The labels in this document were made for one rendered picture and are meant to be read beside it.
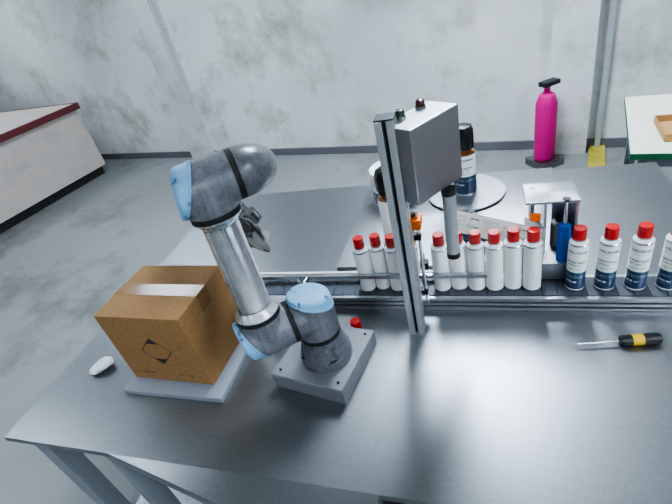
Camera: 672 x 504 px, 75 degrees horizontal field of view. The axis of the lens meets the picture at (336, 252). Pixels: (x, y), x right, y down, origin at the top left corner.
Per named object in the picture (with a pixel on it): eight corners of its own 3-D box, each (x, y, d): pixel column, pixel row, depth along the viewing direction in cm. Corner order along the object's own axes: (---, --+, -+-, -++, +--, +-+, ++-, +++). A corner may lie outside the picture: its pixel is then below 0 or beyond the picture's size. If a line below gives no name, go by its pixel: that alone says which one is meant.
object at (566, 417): (655, 166, 184) (656, 161, 183) (954, 590, 69) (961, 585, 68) (222, 200, 252) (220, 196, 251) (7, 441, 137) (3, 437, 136)
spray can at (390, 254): (410, 285, 145) (401, 234, 133) (399, 294, 142) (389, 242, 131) (398, 280, 148) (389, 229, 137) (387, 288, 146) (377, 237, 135)
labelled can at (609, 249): (611, 280, 128) (622, 220, 116) (616, 291, 124) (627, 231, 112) (591, 280, 129) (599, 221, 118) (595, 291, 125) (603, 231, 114)
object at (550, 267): (567, 253, 141) (574, 181, 126) (574, 279, 131) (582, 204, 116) (520, 254, 145) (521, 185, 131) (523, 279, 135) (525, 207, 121)
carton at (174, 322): (248, 327, 150) (219, 264, 135) (214, 385, 132) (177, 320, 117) (176, 323, 160) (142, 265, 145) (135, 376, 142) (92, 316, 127)
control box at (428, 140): (463, 176, 113) (458, 102, 102) (419, 206, 105) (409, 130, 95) (431, 169, 120) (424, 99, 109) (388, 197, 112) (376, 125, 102)
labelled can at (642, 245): (642, 279, 125) (655, 218, 114) (647, 291, 121) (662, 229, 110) (621, 279, 127) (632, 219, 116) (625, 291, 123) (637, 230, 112)
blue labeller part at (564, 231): (566, 267, 133) (570, 220, 124) (568, 274, 131) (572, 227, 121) (554, 267, 134) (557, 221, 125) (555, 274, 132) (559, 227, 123)
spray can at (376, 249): (388, 278, 150) (379, 228, 139) (394, 287, 146) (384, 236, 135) (374, 283, 150) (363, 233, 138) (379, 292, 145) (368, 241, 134)
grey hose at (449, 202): (460, 251, 122) (455, 184, 110) (460, 259, 119) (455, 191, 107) (447, 252, 123) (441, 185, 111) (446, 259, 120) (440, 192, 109)
